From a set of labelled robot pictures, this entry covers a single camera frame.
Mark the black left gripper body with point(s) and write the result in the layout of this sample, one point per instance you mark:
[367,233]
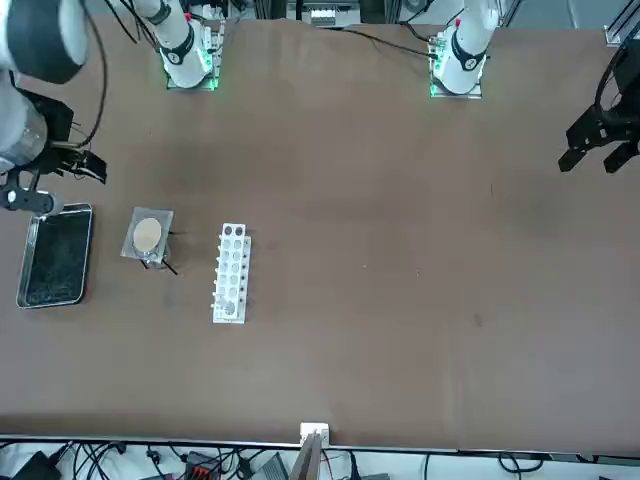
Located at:
[627,70]

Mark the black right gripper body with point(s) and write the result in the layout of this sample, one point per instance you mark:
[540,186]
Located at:
[55,125]

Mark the glass alcohol lamp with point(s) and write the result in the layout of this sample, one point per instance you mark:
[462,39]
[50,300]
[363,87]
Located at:
[157,262]

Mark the glass test tube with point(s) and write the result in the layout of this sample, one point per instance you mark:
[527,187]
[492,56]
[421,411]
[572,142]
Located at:
[227,306]

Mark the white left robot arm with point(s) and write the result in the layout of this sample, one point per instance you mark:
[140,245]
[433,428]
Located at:
[467,45]

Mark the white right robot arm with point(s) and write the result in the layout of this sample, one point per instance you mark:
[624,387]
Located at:
[30,50]

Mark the steel tray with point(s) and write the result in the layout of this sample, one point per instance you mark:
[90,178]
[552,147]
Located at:
[55,260]

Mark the white test tube rack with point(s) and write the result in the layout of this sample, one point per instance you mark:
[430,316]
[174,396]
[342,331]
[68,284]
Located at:
[232,260]

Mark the black desk adapter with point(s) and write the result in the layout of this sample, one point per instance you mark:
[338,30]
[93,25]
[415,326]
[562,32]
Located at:
[35,467]

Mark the black orange power device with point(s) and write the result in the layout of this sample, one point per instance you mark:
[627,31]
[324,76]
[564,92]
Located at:
[200,467]

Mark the ribbed black power adapter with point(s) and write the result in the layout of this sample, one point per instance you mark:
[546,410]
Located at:
[270,467]

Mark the aluminium frame rail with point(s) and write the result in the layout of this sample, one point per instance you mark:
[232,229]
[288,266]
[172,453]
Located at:
[622,25]

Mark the aluminium post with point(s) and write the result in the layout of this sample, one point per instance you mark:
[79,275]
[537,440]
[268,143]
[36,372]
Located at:
[311,450]

